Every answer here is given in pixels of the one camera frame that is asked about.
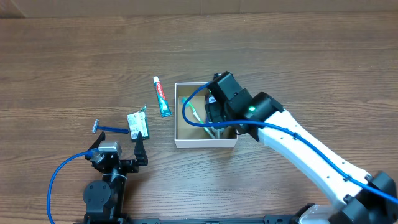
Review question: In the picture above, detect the green Dettol soap bar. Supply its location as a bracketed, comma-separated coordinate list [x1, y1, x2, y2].
[127, 104, 150, 141]

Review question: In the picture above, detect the white cardboard box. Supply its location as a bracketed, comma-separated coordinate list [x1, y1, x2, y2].
[174, 82, 238, 149]

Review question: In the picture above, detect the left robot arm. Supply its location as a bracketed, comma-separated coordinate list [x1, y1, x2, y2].
[83, 132, 148, 223]

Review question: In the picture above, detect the blue foam soap bottle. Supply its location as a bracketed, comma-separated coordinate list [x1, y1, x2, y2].
[205, 93, 218, 110]

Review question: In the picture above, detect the left blue cable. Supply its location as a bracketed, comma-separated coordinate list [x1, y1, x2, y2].
[46, 148, 100, 224]

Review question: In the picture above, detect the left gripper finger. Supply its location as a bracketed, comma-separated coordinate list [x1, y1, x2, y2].
[85, 131, 106, 160]
[134, 132, 148, 166]

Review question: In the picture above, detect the blue disposable razor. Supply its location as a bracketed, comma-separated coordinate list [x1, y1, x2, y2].
[91, 119, 129, 134]

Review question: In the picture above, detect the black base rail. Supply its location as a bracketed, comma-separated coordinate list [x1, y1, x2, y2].
[74, 213, 351, 224]

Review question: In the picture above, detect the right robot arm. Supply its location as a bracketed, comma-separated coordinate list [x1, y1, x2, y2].
[209, 87, 397, 223]

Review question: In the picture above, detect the Colgate toothpaste tube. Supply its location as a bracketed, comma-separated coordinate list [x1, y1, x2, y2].
[153, 76, 172, 117]

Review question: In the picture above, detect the green toothbrush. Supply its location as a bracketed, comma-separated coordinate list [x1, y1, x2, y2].
[187, 102, 216, 139]

